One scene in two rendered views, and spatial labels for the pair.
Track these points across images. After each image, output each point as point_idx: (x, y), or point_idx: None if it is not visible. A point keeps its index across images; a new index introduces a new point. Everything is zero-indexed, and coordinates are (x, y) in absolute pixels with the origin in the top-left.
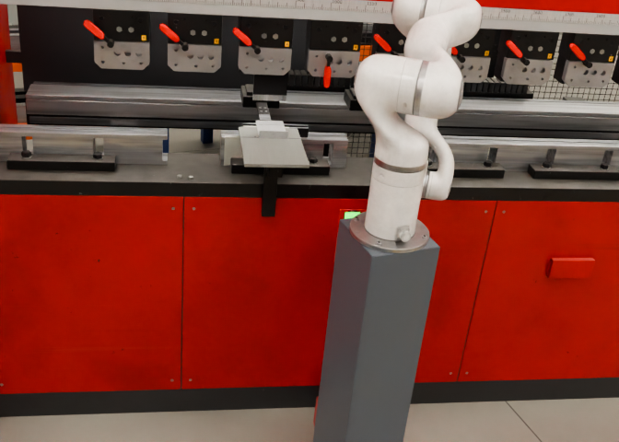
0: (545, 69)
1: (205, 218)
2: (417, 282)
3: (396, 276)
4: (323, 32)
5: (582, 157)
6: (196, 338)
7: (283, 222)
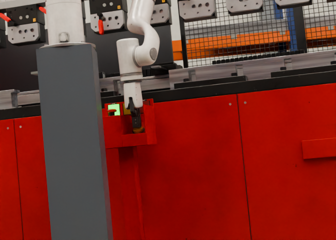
0: None
1: (28, 133)
2: (79, 72)
3: (59, 66)
4: (97, 1)
5: (316, 62)
6: (33, 238)
7: None
